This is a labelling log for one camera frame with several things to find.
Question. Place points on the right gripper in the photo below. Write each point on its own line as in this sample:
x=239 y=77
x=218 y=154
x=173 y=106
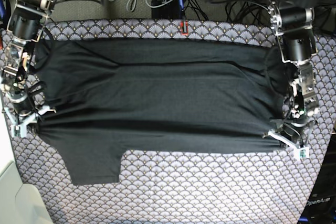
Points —
x=23 y=105

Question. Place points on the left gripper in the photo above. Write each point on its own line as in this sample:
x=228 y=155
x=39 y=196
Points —
x=296 y=131

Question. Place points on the dark grey T-shirt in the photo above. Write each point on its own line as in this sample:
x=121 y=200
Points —
x=111 y=96

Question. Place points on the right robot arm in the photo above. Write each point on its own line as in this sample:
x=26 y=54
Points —
x=26 y=25

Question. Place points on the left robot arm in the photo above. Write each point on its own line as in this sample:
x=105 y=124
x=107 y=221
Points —
x=292 y=24

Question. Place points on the fan patterned tablecloth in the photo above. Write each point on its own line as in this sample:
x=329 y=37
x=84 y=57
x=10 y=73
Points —
x=161 y=187

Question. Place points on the black OpenArm box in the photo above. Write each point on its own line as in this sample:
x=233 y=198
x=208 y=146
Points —
x=320 y=207

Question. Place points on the white plastic bin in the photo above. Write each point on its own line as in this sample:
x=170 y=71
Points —
x=20 y=202

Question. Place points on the red clamp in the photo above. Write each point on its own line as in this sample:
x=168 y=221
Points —
x=184 y=27

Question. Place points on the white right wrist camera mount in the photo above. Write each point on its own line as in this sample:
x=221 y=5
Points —
x=18 y=126

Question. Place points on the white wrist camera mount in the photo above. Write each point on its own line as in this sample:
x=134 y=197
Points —
x=299 y=152
x=18 y=126

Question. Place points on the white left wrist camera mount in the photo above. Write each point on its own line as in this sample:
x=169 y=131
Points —
x=299 y=152

